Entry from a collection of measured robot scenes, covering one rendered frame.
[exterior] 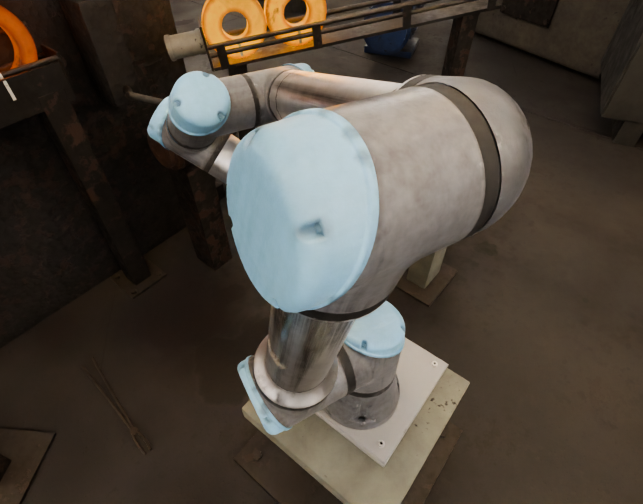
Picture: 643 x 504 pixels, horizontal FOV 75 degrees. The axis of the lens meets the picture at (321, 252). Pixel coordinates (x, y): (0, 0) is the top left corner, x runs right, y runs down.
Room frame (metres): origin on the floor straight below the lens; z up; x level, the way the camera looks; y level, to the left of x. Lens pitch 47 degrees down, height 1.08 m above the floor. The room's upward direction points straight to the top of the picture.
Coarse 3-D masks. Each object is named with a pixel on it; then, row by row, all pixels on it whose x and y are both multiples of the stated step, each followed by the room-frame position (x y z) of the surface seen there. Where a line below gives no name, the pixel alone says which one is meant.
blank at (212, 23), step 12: (216, 0) 1.09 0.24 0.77; (228, 0) 1.10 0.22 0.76; (240, 0) 1.11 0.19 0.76; (252, 0) 1.12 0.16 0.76; (204, 12) 1.09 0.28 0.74; (216, 12) 1.09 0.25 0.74; (228, 12) 1.10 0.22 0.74; (240, 12) 1.11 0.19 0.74; (252, 12) 1.12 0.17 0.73; (204, 24) 1.08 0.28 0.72; (216, 24) 1.09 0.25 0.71; (252, 24) 1.11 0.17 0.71; (264, 24) 1.12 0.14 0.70; (216, 36) 1.09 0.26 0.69; (228, 36) 1.11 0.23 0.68; (240, 36) 1.12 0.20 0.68; (228, 48) 1.10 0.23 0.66
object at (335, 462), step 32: (448, 384) 0.37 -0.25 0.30; (256, 416) 0.30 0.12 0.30; (416, 416) 0.30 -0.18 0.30; (448, 416) 0.30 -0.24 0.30; (288, 448) 0.25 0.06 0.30; (320, 448) 0.25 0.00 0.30; (352, 448) 0.25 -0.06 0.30; (416, 448) 0.25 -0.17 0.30; (320, 480) 0.20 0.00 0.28; (352, 480) 0.20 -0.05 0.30; (384, 480) 0.20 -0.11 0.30
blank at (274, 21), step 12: (276, 0) 1.13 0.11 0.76; (288, 0) 1.14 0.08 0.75; (312, 0) 1.15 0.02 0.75; (324, 0) 1.16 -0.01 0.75; (264, 12) 1.14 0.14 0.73; (276, 12) 1.13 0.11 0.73; (312, 12) 1.15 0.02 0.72; (324, 12) 1.16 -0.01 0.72; (276, 24) 1.13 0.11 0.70; (288, 24) 1.14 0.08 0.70; (300, 24) 1.16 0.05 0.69; (276, 36) 1.13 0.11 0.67; (312, 36) 1.15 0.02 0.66
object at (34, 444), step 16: (0, 432) 0.38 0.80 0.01; (16, 432) 0.38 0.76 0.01; (32, 432) 0.38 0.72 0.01; (48, 432) 0.38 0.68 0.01; (0, 448) 0.34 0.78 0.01; (16, 448) 0.34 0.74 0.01; (32, 448) 0.34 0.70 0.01; (48, 448) 0.34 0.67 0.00; (0, 464) 0.30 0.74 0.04; (16, 464) 0.30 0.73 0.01; (32, 464) 0.30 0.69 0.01; (0, 480) 0.27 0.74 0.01; (16, 480) 0.27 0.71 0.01; (32, 480) 0.27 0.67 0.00; (0, 496) 0.24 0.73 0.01; (16, 496) 0.24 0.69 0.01
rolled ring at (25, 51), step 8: (0, 8) 0.88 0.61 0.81; (0, 16) 0.87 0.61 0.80; (8, 16) 0.88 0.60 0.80; (0, 24) 0.87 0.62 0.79; (8, 24) 0.88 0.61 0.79; (16, 24) 0.89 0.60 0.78; (8, 32) 0.88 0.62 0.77; (16, 32) 0.88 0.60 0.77; (24, 32) 0.89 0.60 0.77; (16, 40) 0.88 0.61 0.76; (24, 40) 0.89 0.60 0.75; (32, 40) 0.90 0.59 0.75; (16, 48) 0.88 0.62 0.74; (24, 48) 0.88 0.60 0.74; (32, 48) 0.89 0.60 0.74; (16, 56) 0.88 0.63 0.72; (24, 56) 0.88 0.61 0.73; (32, 56) 0.89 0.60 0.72; (16, 64) 0.87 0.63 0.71; (24, 64) 0.87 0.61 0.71
